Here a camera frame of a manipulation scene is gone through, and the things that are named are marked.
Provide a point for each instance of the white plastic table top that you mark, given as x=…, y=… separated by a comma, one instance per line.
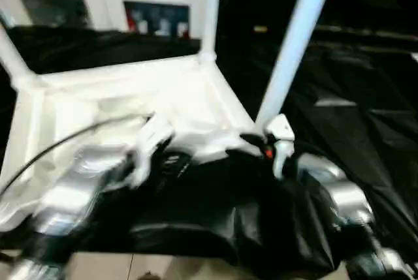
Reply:
x=130, y=97

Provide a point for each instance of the white plastic table leg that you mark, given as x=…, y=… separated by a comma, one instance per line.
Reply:
x=290, y=48
x=210, y=15
x=14, y=61

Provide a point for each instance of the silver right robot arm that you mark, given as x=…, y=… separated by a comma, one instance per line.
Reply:
x=343, y=188

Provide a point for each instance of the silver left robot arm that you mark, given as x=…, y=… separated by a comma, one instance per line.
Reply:
x=75, y=182

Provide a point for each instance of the black plastic mat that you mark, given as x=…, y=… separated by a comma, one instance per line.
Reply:
x=343, y=113

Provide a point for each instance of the small white label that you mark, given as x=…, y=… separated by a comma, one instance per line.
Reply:
x=260, y=28

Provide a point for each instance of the grey robot foot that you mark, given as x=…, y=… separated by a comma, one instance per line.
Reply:
x=147, y=276

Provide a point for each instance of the small white cup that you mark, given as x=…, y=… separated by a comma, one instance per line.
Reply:
x=142, y=27
x=182, y=29

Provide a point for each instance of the white jar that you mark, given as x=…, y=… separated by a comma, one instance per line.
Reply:
x=163, y=27

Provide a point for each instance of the red box in cabinet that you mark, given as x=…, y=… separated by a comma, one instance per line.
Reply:
x=131, y=20

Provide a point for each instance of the white flat board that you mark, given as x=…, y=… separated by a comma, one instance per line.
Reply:
x=415, y=58

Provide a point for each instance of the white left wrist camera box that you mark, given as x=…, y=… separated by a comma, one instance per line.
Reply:
x=153, y=143

